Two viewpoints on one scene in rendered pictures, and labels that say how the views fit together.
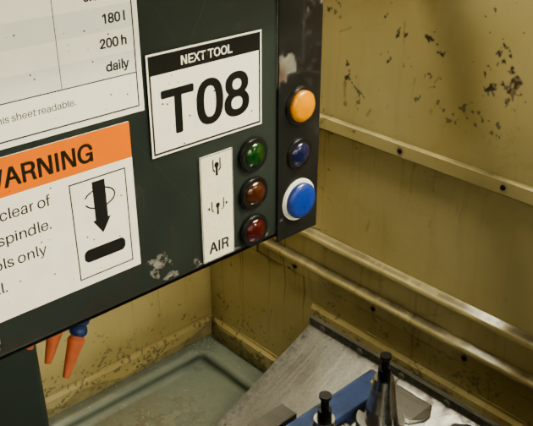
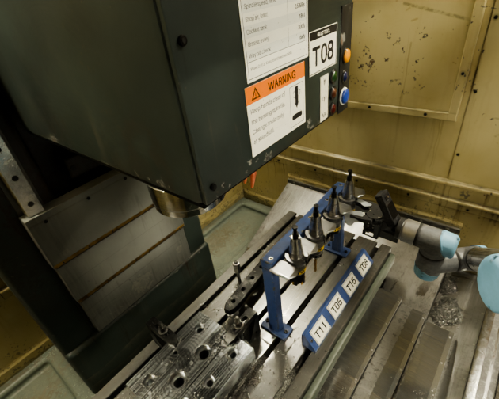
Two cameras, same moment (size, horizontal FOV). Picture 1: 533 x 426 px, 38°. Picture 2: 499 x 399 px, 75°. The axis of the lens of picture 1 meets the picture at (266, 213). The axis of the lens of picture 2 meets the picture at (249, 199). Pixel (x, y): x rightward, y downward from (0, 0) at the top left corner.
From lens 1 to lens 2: 27 cm
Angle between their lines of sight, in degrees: 8
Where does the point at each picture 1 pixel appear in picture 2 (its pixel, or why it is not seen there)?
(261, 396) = (276, 212)
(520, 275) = (379, 142)
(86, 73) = (295, 39)
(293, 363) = (285, 198)
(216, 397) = (253, 219)
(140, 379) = (222, 218)
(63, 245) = (287, 112)
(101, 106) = (298, 54)
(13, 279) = (276, 126)
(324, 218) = not seen: hidden behind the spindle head
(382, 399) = (350, 188)
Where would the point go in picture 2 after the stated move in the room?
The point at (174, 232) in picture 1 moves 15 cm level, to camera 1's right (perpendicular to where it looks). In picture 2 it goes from (313, 108) to (390, 96)
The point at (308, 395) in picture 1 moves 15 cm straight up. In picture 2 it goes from (295, 208) to (293, 186)
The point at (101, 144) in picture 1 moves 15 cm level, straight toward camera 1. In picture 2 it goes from (297, 70) to (354, 92)
